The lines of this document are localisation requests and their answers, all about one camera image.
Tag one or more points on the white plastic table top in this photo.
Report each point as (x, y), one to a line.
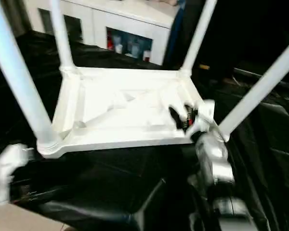
(110, 137)

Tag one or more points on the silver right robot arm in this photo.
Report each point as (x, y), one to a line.
(214, 154)

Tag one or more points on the long dark metal rod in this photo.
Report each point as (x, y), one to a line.
(255, 75)

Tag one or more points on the black table mat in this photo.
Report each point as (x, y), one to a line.
(110, 187)

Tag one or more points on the white cabinet with glass doors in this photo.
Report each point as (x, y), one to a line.
(135, 16)

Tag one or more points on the grey curtain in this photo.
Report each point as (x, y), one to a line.
(19, 14)

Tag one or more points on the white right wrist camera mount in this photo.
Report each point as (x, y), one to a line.
(206, 108)

